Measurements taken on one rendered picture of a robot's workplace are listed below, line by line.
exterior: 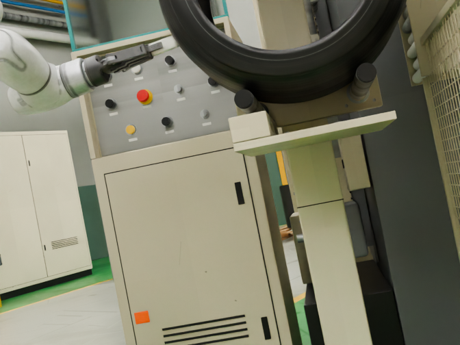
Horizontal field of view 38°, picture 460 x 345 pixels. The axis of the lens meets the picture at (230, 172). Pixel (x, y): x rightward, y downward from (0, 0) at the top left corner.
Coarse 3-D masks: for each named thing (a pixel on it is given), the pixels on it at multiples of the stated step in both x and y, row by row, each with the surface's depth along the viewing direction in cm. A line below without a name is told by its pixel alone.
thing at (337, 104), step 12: (348, 84) 181; (372, 84) 180; (324, 96) 182; (336, 96) 181; (348, 96) 181; (372, 96) 180; (264, 108) 184; (276, 108) 184; (288, 108) 183; (300, 108) 183; (312, 108) 182; (324, 108) 182; (336, 108) 181; (348, 108) 181; (360, 108) 180; (276, 120) 184; (288, 120) 183; (300, 120) 183; (312, 120) 184
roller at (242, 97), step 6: (240, 90) 150; (246, 90) 150; (240, 96) 150; (246, 96) 150; (252, 96) 150; (240, 102) 150; (246, 102) 150; (252, 102) 150; (258, 102) 163; (240, 108) 151; (246, 108) 151; (252, 108) 155; (258, 108) 163
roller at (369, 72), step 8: (368, 64) 146; (360, 72) 147; (368, 72) 146; (360, 80) 147; (368, 80) 146; (352, 88) 168; (360, 88) 157; (368, 88) 160; (352, 96) 177; (360, 96) 171
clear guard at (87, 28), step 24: (72, 0) 226; (96, 0) 225; (120, 0) 224; (144, 0) 223; (216, 0) 219; (72, 24) 226; (96, 24) 225; (120, 24) 224; (144, 24) 223; (72, 48) 225
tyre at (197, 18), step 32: (160, 0) 155; (192, 0) 150; (384, 0) 145; (192, 32) 150; (352, 32) 145; (384, 32) 148; (224, 64) 150; (256, 64) 148; (288, 64) 147; (320, 64) 146; (352, 64) 149; (256, 96) 160; (288, 96) 155; (320, 96) 167
